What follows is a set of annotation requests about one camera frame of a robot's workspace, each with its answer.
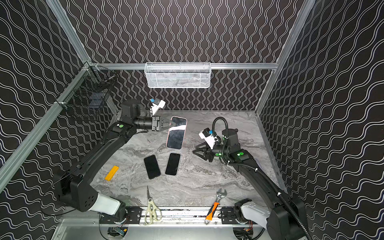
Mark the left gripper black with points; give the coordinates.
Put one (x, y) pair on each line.
(155, 123)

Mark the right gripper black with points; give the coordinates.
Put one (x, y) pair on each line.
(208, 151)

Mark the phone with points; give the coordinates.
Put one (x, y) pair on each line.
(176, 133)

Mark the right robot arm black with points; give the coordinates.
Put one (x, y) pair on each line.
(284, 217)

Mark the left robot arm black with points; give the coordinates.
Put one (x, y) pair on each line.
(73, 187)

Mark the black smartphone green case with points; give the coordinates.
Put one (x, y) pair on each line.
(173, 164)

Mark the black smartphone left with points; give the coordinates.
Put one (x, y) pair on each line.
(152, 167)

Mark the yellow rectangular block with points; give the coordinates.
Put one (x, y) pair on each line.
(111, 173)

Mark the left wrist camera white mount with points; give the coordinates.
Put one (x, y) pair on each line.
(156, 105)

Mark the orange handled adjustable wrench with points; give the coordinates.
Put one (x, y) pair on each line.
(220, 195)

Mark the white wire mesh basket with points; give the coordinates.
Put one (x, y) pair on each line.
(178, 75)

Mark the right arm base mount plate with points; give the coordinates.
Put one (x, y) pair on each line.
(232, 216)

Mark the black wire basket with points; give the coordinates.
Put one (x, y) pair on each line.
(89, 100)

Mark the beige handled scissors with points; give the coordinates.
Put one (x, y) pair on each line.
(153, 213)

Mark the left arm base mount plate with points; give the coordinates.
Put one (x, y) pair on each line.
(131, 215)

